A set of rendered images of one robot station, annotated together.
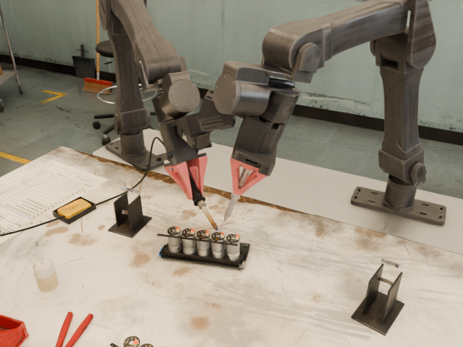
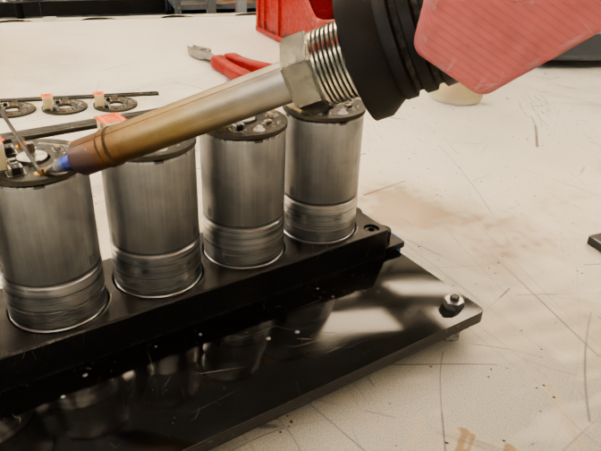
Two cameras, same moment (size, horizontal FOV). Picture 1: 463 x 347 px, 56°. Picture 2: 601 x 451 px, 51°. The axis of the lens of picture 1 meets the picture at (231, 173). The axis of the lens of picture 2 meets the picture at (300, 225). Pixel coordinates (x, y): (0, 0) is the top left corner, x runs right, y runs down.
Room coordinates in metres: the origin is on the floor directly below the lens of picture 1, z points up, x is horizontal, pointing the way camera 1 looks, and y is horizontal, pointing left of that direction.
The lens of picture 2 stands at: (0.78, -0.03, 0.87)
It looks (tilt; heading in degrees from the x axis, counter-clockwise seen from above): 29 degrees down; 133
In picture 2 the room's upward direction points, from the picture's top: 2 degrees clockwise
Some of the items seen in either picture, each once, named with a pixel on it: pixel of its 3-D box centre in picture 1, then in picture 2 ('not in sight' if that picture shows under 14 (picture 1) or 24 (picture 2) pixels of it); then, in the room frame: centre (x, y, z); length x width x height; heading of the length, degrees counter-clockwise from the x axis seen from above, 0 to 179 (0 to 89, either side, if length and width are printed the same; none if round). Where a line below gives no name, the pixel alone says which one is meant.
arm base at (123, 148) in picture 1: (132, 142); not in sight; (1.08, 0.27, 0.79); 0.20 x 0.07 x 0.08; 43
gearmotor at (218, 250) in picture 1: (218, 246); (48, 249); (0.64, 0.02, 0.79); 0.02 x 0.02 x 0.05
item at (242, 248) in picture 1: (206, 252); (188, 349); (0.66, 0.05, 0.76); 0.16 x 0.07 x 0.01; 78
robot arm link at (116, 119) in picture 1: (131, 121); not in sight; (1.08, 0.26, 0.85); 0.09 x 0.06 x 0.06; 117
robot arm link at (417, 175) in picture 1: (404, 167); not in sight; (0.82, -0.37, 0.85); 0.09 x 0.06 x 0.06; 32
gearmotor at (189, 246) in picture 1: (189, 242); (243, 198); (0.65, 0.08, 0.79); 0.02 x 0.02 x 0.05
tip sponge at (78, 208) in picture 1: (74, 209); not in sight; (0.81, 0.35, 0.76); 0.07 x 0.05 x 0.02; 144
